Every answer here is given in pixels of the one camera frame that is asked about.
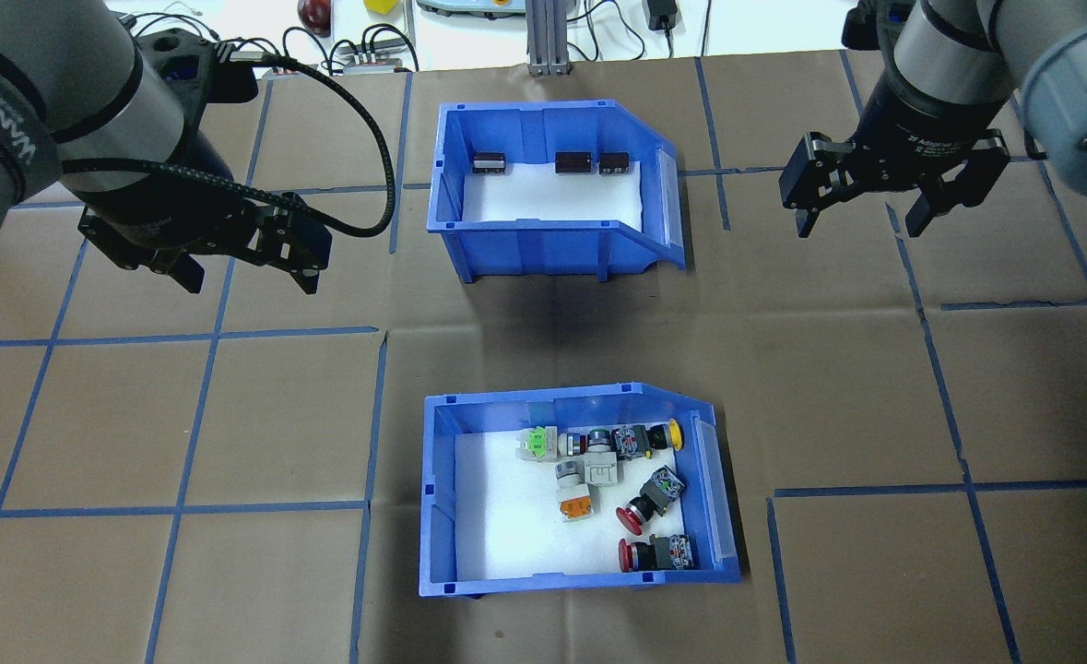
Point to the blue bin with black components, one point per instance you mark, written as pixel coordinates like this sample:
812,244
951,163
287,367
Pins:
543,249

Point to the blue bin with push buttons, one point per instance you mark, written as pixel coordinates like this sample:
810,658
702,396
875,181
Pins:
580,586

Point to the yellow mushroom push button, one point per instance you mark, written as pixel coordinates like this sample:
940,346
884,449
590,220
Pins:
649,438

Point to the red mushroom emergency button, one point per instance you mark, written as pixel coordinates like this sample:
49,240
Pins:
649,503

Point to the red mushroom button lower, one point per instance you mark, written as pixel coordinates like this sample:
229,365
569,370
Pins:
654,553

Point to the small black component block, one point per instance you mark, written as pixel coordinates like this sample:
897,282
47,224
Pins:
573,162
490,163
613,163

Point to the black power adapter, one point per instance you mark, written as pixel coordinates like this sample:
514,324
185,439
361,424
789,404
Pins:
661,13

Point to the dark red round object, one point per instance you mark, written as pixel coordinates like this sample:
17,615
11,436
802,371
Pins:
314,13

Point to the yellow cube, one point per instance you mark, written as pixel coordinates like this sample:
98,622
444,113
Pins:
380,5

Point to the grey blue teach pendant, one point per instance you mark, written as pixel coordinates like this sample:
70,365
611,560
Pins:
469,6

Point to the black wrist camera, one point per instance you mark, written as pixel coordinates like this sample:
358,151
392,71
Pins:
193,65
875,23

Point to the aluminium profile post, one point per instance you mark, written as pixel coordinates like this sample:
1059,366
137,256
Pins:
548,41

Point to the green push button switch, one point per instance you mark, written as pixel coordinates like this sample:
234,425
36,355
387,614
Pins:
536,444

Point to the black silver selector switch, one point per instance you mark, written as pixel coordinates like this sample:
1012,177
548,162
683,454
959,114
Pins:
598,456

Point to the orange grey push button switch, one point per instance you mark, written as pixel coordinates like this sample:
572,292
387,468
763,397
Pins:
575,493

